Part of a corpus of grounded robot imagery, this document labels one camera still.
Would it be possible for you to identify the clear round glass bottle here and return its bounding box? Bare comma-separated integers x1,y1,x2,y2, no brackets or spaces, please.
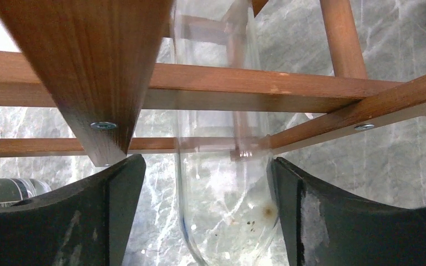
171,1,278,265

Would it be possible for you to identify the dark green labelled wine bottle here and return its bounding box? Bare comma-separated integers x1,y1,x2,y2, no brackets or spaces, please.
0,178,52,207

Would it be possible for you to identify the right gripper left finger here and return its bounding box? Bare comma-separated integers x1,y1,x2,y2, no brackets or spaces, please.
0,154,146,265

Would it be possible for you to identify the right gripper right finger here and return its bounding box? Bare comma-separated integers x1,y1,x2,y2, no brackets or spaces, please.
267,157,426,265

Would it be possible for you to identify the brown wooden wine rack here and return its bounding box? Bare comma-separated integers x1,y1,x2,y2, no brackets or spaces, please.
0,1,426,166

